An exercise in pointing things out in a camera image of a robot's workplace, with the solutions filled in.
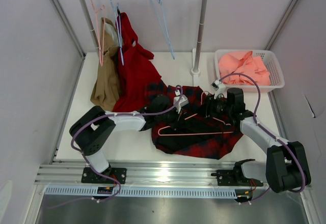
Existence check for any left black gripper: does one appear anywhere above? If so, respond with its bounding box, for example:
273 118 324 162
155 103 187 130

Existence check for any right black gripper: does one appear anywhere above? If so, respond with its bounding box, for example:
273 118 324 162
194 94 232 118

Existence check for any pink hanger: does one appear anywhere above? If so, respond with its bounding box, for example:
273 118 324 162
157 91 236 138
90 0 105 67

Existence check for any red plaid skirt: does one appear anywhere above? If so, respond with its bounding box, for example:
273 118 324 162
151 86 243 159

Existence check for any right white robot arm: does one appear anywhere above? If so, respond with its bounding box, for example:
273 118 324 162
204 88 311 193

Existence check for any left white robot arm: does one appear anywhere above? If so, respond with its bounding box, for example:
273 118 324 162
69 95 188 183

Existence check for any left blue hanger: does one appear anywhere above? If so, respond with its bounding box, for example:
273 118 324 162
110 0 125 66

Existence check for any red hanging garment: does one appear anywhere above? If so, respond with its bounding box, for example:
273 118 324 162
113 12 161 112

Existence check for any pink garment in basket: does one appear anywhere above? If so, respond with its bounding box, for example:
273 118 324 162
218 51 270 86

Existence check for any white plastic basket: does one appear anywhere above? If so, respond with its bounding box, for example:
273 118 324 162
214 49 285 93

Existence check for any tan hanging garment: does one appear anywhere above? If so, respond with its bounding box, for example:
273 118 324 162
90 18 122 111

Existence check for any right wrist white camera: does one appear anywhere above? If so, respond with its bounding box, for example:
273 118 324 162
211 79 226 99

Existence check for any wrist white camera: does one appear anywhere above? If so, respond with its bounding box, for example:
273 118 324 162
211 79 226 99
173 88 189 114

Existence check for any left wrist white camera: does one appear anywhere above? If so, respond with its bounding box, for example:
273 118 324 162
173 88 189 114

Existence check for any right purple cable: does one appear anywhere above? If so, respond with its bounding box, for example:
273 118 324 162
216 72 307 205

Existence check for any purple cable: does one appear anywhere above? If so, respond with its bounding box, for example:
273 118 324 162
70 85 184 203
216 72 307 205

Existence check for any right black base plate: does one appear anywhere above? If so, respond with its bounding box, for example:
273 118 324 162
211 169 263 187

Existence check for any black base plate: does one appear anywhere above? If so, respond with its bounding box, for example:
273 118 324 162
81 167 127 184
211 169 263 187

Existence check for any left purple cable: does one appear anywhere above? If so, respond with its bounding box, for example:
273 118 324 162
70 85 184 203

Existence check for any white slotted cable duct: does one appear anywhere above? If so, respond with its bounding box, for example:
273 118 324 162
45 186 237 199

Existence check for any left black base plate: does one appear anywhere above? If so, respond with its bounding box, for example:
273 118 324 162
81 167 127 184

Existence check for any aluminium mounting rail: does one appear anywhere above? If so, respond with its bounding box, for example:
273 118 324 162
34 160 234 188

